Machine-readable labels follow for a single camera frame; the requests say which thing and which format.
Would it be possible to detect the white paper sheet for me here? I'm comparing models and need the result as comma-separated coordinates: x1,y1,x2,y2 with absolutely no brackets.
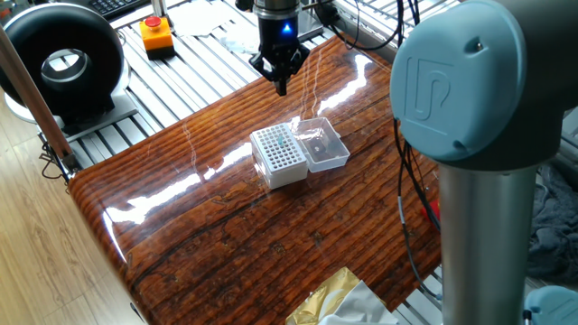
169,0,238,38

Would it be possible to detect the orange emergency stop button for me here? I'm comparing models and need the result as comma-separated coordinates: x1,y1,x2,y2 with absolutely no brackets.
138,15,177,61

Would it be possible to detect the white pipette tip box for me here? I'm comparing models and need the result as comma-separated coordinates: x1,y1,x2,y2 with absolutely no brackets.
249,116,351,190

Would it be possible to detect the red ring stacking toy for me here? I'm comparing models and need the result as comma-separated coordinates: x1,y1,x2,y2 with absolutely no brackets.
422,198,442,225

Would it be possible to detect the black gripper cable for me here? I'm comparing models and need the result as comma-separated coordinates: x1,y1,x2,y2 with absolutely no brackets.
301,0,406,51

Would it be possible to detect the black keyboard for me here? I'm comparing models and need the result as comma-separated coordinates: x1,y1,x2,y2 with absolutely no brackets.
88,0,151,22

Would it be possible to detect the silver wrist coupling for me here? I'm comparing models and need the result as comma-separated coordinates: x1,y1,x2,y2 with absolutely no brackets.
252,0,303,20

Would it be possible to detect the brown frame bar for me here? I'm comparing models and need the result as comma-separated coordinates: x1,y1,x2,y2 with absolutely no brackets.
0,24,80,175

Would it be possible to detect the grey cloth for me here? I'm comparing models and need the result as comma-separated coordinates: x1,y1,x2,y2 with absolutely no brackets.
526,162,578,285

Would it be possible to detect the black cable with grey sleeve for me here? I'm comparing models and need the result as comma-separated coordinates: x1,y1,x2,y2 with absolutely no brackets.
392,0,443,302

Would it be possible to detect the black round ring device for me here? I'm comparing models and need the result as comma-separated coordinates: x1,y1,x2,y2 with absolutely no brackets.
0,2,139,136

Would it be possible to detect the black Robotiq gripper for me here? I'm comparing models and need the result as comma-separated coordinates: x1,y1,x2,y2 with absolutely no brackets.
248,13,312,97

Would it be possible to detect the crumpled white cloth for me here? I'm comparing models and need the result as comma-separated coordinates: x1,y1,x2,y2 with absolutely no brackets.
219,22,262,56

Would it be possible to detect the gold tissue pack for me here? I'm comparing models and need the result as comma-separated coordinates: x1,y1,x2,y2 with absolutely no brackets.
284,265,399,325

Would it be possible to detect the silver metal post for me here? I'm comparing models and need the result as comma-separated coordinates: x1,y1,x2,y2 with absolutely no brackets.
151,0,171,22

